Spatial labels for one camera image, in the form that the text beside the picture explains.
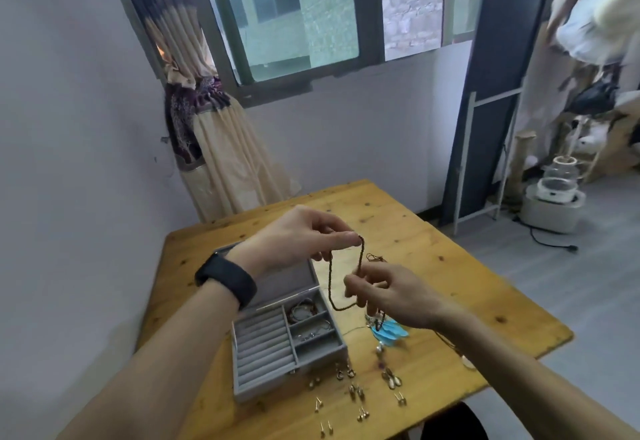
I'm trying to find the person's left hand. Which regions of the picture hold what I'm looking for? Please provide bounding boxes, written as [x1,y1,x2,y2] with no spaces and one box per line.
[239,206,363,281]

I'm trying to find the person's right hand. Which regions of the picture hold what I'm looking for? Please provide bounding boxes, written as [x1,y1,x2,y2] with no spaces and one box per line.
[343,261,454,330]

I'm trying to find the brown beaded necklace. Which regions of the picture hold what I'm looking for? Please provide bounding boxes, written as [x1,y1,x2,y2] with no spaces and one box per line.
[327,234,389,313]

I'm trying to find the person's left forearm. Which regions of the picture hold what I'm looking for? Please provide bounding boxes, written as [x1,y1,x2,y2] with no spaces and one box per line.
[57,280,251,440]

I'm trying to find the person's right forearm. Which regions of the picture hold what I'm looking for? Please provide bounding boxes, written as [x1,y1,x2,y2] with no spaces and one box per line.
[431,305,640,440]

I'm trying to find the blue feather earring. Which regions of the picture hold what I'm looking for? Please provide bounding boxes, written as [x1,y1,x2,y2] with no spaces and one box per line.
[371,318,410,344]

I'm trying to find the scattered small gold earrings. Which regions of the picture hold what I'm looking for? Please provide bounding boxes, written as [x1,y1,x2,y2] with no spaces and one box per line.
[306,345,409,438]

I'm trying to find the black wristband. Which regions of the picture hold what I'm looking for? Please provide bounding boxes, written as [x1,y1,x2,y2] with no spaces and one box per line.
[194,251,258,311]

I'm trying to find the grey velvet jewellery box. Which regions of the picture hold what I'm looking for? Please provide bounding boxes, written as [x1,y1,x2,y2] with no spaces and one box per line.
[214,242,349,403]

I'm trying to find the beige and purple curtain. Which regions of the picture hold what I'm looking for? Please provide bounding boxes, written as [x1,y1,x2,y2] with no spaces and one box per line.
[109,0,302,224]

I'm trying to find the black stool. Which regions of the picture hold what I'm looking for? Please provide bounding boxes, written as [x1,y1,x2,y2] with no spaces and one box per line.
[421,402,489,440]

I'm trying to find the cardboard tube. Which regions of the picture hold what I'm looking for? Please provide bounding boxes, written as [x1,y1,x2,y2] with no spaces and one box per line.
[508,130,537,207]

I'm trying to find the white round appliance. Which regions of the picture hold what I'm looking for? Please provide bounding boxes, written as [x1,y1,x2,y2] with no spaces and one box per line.
[519,155,587,235]

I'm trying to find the dark framed window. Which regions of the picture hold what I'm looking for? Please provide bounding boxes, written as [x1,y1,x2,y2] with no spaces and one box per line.
[199,0,482,108]

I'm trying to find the tall dark panel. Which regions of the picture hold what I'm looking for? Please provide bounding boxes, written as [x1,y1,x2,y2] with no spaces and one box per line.
[439,0,567,228]

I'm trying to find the wooden rack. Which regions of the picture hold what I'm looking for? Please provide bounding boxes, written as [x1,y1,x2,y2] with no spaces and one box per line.
[550,64,640,183]

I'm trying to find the black bag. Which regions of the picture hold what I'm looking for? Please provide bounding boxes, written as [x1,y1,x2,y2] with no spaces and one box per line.
[569,79,622,116]

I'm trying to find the hanging light clothes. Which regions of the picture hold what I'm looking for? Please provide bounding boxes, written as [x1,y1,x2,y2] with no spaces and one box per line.
[545,0,640,66]

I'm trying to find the silver bracelet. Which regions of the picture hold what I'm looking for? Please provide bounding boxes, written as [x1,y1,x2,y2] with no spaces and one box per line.
[299,319,334,340]

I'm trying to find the red bead bracelet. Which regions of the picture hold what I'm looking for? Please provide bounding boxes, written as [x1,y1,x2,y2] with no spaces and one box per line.
[289,302,317,324]

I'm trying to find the shell pendant necklace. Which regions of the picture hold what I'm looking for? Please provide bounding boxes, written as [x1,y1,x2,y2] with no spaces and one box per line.
[434,329,479,371]

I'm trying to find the white metal frame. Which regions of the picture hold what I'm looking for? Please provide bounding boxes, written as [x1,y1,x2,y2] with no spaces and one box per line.
[452,87,524,236]

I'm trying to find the black power cable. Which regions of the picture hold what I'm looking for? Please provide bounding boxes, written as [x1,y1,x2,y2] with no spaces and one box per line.
[514,214,580,256]

